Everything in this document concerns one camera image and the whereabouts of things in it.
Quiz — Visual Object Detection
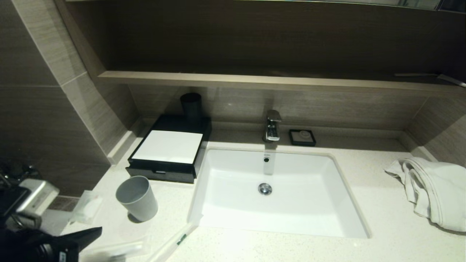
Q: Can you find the white crumpled towel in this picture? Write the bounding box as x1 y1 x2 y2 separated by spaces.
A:
384 157 466 232

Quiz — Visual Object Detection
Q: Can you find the grey plastic cup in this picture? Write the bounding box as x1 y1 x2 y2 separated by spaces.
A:
116 176 159 222

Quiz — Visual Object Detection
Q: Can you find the black drawer amenity box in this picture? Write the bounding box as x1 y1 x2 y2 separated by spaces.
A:
126 115 212 183

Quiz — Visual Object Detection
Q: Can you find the black square soap dish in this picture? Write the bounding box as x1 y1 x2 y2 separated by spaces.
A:
288 129 316 147

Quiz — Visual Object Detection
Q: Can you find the black plastic cup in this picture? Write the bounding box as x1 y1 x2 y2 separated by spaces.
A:
181 92 202 122

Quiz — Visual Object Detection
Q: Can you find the chrome faucet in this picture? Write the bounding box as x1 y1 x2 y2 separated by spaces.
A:
263 110 282 142

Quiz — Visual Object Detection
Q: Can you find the wooden wall shelf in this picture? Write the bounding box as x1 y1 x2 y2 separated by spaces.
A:
98 71 466 97

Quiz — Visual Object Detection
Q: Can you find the grey wrapped shelf item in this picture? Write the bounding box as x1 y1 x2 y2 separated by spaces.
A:
436 74 466 88

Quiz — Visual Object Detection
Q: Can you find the wrapped toothbrush with green mark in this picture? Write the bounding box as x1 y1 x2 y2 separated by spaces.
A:
146 222 199 262

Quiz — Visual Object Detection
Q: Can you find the white ceramic sink basin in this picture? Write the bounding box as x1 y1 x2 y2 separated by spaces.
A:
187 147 372 239

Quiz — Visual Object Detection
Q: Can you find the long clear wrapped packet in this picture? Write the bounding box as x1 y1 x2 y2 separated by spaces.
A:
78 240 150 262

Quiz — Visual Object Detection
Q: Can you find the small clear cotton packet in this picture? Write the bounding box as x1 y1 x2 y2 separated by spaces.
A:
69 190 103 224

